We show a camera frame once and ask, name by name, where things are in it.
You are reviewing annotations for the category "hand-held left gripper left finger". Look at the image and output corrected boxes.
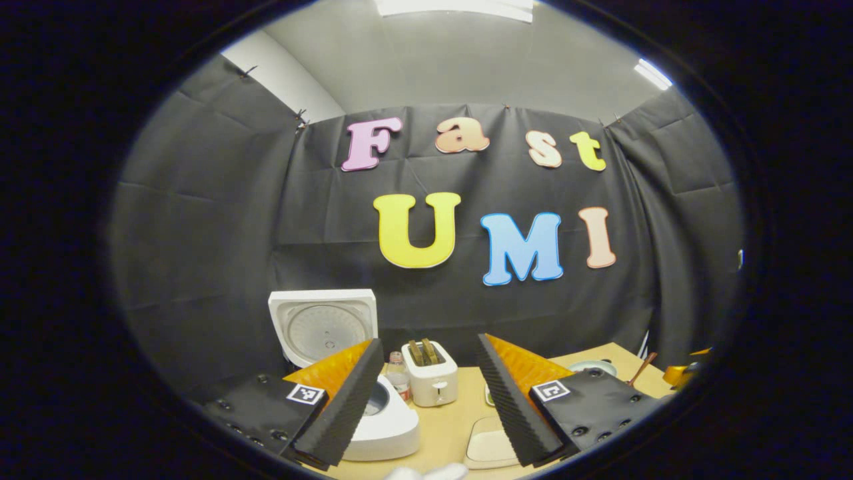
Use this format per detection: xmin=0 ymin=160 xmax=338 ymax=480
xmin=200 ymin=338 xmax=386 ymax=469

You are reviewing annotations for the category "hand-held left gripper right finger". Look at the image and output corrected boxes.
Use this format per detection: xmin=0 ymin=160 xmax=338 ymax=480
xmin=476 ymin=333 xmax=670 ymax=467

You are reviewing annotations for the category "clear plastic rice container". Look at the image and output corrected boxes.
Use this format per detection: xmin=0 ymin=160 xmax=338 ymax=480
xmin=463 ymin=417 xmax=520 ymax=469

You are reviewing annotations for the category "brown wooden spoon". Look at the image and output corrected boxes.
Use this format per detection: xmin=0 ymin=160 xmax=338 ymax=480
xmin=626 ymin=352 xmax=658 ymax=387

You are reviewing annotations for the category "white rice cooker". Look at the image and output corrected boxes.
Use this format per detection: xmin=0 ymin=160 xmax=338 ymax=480
xmin=268 ymin=289 xmax=421 ymax=462

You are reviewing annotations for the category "clear plastic water bottle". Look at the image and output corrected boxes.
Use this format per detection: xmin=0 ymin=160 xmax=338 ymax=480
xmin=385 ymin=351 xmax=414 ymax=404

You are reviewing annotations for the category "white toaster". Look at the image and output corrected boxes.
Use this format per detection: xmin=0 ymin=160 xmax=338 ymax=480
xmin=401 ymin=340 xmax=459 ymax=407

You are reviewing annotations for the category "pale green plate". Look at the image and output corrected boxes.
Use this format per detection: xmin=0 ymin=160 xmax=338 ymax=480
xmin=568 ymin=360 xmax=618 ymax=378

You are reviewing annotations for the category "black backdrop cloth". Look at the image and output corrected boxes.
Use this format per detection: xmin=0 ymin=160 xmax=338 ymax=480
xmin=110 ymin=53 xmax=744 ymax=401

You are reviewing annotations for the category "small ceiling light panel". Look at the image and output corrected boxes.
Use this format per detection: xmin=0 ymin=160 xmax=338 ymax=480
xmin=633 ymin=59 xmax=674 ymax=91

